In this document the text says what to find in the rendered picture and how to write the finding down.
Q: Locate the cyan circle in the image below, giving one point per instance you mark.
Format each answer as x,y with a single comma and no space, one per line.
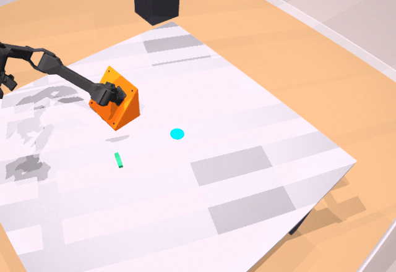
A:
177,134

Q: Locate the green rectangular post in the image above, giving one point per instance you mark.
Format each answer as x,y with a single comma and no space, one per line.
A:
118,159

